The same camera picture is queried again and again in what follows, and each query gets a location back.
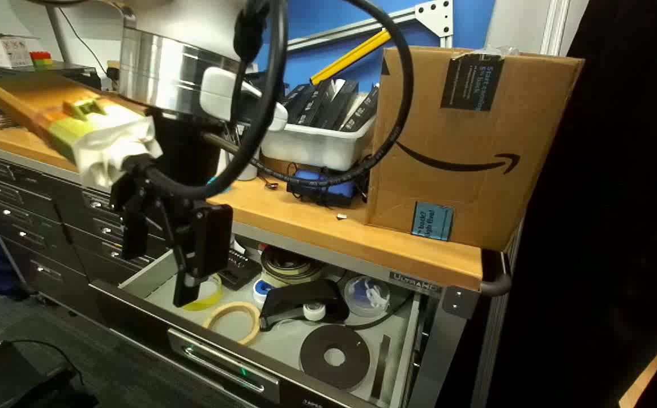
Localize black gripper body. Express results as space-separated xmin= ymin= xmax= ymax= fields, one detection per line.
xmin=108 ymin=109 xmax=221 ymax=223

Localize small blue block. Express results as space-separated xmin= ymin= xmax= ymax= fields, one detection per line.
xmin=249 ymin=278 xmax=279 ymax=307

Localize dark drawer cabinet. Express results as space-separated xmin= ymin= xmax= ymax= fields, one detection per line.
xmin=0 ymin=146 xmax=187 ymax=307

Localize open grey metal drawer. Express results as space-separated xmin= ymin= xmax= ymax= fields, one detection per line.
xmin=87 ymin=239 xmax=431 ymax=408

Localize blue box on countertop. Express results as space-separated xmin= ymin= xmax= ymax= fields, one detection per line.
xmin=288 ymin=167 xmax=362 ymax=206

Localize small black box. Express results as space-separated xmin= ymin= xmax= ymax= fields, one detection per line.
xmin=217 ymin=252 xmax=264 ymax=292

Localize yellow tape roll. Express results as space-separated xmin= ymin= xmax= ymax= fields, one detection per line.
xmin=172 ymin=272 xmax=227 ymax=314

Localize beige masking tape roll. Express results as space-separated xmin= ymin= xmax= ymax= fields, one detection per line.
xmin=202 ymin=300 xmax=263 ymax=350

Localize white tape roll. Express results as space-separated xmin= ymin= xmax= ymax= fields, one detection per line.
xmin=259 ymin=246 xmax=324 ymax=289

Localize black tape dispenser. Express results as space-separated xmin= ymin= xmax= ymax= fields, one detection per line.
xmin=259 ymin=278 xmax=351 ymax=331

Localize small white cap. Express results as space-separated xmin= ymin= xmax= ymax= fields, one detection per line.
xmin=300 ymin=301 xmax=328 ymax=325

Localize black flat device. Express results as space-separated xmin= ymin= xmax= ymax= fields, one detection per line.
xmin=334 ymin=82 xmax=383 ymax=135
xmin=281 ymin=78 xmax=342 ymax=130

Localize white plastic bin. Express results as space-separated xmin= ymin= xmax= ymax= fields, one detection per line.
xmin=259 ymin=78 xmax=380 ymax=174

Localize clear plastic bag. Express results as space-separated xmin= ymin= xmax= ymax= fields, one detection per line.
xmin=339 ymin=274 xmax=394 ymax=320

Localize black flat tape disc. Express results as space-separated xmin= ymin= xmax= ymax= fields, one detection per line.
xmin=296 ymin=325 xmax=374 ymax=392

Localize long yellow bar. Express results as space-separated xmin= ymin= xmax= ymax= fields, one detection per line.
xmin=308 ymin=28 xmax=394 ymax=89

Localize flat black strip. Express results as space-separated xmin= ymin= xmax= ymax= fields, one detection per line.
xmin=366 ymin=334 xmax=394 ymax=401

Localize brown cardboard shipping box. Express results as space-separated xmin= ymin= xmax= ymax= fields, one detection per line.
xmin=362 ymin=44 xmax=586 ymax=255

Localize black curtain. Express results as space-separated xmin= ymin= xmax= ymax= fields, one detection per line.
xmin=484 ymin=0 xmax=657 ymax=408

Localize orange and white wrist camera mount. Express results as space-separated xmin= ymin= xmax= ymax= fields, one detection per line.
xmin=0 ymin=71 xmax=164 ymax=191

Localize silver drawer handle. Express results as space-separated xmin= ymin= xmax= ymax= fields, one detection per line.
xmin=164 ymin=326 xmax=282 ymax=403

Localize blue wall board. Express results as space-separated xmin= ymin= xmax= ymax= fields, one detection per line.
xmin=255 ymin=0 xmax=496 ymax=93

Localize black object with cable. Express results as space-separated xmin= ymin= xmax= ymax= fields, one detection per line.
xmin=0 ymin=338 xmax=101 ymax=408

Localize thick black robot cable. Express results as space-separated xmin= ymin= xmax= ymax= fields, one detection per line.
xmin=142 ymin=0 xmax=416 ymax=204

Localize grey metal bench frame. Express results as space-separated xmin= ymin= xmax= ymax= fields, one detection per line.
xmin=408 ymin=248 xmax=515 ymax=408

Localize grey perforated metal rail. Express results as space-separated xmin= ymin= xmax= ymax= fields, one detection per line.
xmin=286 ymin=0 xmax=456 ymax=55

